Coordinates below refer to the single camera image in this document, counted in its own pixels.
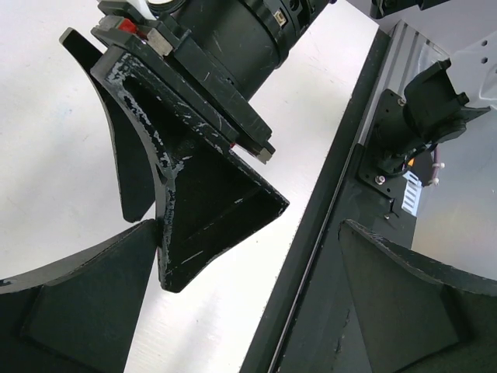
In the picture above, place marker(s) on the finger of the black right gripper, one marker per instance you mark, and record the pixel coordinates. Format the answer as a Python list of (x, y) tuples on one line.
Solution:
[(207, 199), (134, 176)]

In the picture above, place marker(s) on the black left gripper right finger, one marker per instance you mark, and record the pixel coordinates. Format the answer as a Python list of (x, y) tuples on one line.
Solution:
[(415, 313)]

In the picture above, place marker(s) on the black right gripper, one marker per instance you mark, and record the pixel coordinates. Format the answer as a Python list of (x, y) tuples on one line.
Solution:
[(226, 49)]

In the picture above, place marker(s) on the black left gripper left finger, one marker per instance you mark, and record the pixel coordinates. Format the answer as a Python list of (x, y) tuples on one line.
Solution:
[(78, 314)]

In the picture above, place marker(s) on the white slotted cable duct right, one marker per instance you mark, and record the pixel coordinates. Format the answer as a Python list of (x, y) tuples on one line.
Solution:
[(412, 194)]

